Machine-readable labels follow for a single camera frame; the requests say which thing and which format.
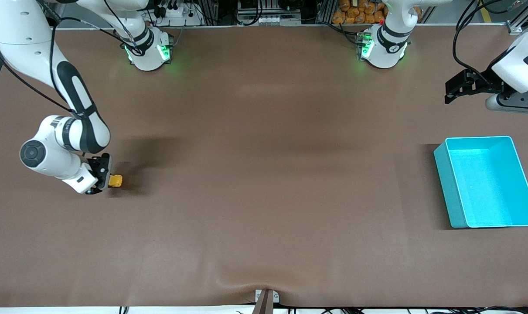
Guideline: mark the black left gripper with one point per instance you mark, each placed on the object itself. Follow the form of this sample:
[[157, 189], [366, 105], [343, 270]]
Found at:
[[484, 82]]

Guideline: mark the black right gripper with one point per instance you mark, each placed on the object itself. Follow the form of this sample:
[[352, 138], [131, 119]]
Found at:
[[101, 167]]

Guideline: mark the yellow beetle toy car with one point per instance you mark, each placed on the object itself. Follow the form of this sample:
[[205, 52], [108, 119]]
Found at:
[[116, 181]]

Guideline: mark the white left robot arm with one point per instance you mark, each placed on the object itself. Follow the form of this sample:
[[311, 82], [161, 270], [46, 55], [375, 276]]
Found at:
[[519, 65]]

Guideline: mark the turquoise plastic bin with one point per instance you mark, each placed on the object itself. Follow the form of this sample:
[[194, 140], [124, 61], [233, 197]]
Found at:
[[486, 196]]

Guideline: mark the pile of orange packs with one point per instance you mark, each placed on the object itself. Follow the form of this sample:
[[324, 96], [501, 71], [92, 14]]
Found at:
[[359, 13]]

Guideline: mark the brown table mat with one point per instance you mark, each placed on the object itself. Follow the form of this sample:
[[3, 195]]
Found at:
[[264, 174]]

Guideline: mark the white power strip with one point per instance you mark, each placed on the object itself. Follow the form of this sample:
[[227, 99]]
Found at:
[[178, 13]]

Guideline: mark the brown clamp bar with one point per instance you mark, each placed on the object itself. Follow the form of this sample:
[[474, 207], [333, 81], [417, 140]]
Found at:
[[264, 305]]

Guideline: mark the aluminium frame corner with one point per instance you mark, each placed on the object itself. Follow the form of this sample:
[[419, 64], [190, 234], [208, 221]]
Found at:
[[514, 28]]

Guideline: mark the metal clamp bracket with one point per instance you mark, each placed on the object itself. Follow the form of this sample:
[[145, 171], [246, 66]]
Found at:
[[276, 298]]

